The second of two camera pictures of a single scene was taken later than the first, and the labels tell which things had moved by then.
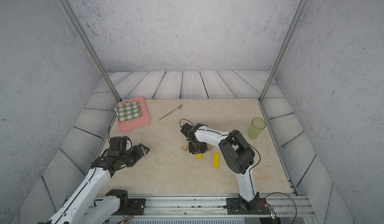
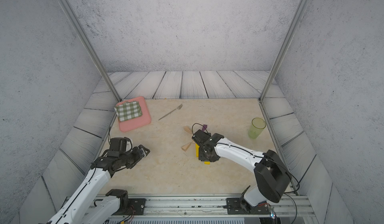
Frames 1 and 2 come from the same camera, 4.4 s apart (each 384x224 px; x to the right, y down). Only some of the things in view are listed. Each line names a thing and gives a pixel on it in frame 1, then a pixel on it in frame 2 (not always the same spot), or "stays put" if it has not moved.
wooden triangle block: [185, 147] stays put
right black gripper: [203, 149] to [201, 157]
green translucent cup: [258, 124] stays put
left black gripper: [139, 154] stays put
